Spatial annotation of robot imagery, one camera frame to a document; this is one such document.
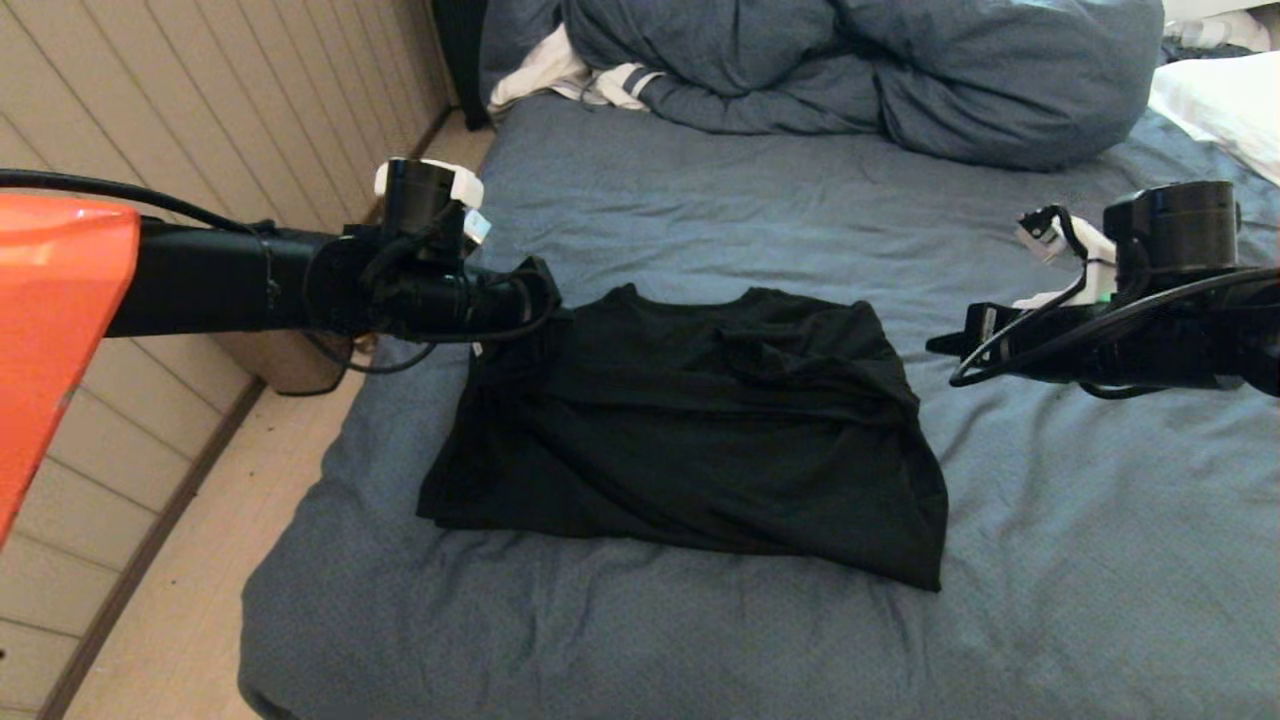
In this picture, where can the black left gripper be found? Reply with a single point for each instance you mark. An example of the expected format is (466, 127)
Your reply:
(470, 300)

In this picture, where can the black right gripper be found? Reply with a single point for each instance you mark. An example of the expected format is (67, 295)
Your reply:
(1060, 345)

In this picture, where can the black moon print T-shirt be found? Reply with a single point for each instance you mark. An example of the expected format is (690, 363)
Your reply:
(700, 430)

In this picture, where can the brown trash bin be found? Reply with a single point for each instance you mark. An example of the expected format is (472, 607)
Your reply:
(290, 365)

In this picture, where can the white garment with blue stripes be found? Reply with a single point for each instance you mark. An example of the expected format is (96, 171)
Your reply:
(545, 75)

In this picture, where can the black bedside furniture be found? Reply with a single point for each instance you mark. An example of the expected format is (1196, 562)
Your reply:
(462, 60)

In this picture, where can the blue bed sheet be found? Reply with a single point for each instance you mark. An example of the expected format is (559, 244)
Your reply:
(750, 200)

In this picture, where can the crumpled blue duvet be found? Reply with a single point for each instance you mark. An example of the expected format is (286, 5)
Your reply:
(900, 70)

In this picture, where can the white pillow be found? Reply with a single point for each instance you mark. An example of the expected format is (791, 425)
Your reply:
(1225, 110)

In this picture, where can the white crumpled bedding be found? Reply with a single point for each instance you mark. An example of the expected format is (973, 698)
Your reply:
(1220, 25)

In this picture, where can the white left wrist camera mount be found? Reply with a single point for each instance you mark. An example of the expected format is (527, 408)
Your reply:
(465, 190)

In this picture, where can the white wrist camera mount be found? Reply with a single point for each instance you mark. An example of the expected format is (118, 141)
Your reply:
(1095, 255)
(465, 190)

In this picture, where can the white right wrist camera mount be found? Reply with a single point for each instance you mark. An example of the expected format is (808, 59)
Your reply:
(1095, 255)

